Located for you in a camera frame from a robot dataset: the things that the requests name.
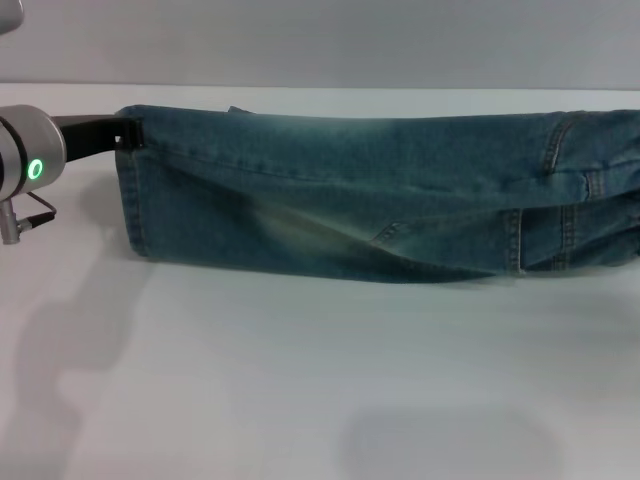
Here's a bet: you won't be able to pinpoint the left arm connector cable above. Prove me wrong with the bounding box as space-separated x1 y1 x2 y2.
0 191 59 246

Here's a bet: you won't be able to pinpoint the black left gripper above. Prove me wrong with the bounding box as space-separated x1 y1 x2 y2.
50 113 147 164

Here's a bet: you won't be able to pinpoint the blue denim shorts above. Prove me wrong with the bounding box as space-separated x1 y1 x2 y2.
115 103 640 286

